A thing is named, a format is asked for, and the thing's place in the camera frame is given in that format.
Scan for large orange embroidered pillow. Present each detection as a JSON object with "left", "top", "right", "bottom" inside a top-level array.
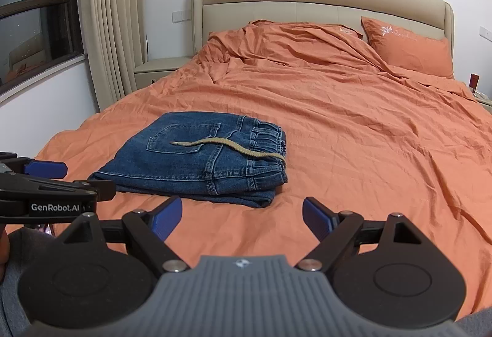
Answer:
[{"left": 360, "top": 16, "right": 455, "bottom": 80}]

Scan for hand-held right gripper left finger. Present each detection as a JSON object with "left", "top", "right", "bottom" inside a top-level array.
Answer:
[{"left": 61, "top": 196, "right": 190, "bottom": 275}]

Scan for orange duvet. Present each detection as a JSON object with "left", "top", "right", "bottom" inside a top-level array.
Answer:
[{"left": 33, "top": 19, "right": 492, "bottom": 318}]

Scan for dark framed window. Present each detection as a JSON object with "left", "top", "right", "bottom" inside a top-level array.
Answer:
[{"left": 0, "top": 0, "right": 86, "bottom": 96}]

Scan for blue denim pants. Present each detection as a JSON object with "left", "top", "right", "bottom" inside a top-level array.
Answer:
[{"left": 88, "top": 112, "right": 289, "bottom": 209}]

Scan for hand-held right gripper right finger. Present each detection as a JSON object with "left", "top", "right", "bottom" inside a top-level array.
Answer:
[{"left": 295, "top": 197, "right": 424, "bottom": 273}]

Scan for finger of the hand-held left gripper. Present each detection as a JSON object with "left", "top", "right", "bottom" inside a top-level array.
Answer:
[
  {"left": 36, "top": 179, "right": 117, "bottom": 204},
  {"left": 0, "top": 153, "right": 69, "bottom": 180}
]

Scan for beige nightstand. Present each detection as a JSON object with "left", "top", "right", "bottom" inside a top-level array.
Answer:
[
  {"left": 133, "top": 56, "right": 193, "bottom": 92},
  {"left": 463, "top": 85, "right": 492, "bottom": 107}
]

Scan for person's grey clothing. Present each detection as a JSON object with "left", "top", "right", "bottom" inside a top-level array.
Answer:
[{"left": 0, "top": 227, "right": 66, "bottom": 337}]

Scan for beige pleated curtain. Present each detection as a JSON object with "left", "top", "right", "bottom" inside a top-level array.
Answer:
[{"left": 76, "top": 0, "right": 149, "bottom": 113}]

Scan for person's left forearm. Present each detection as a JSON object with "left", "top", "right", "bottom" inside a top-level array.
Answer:
[{"left": 0, "top": 231, "right": 11, "bottom": 278}]

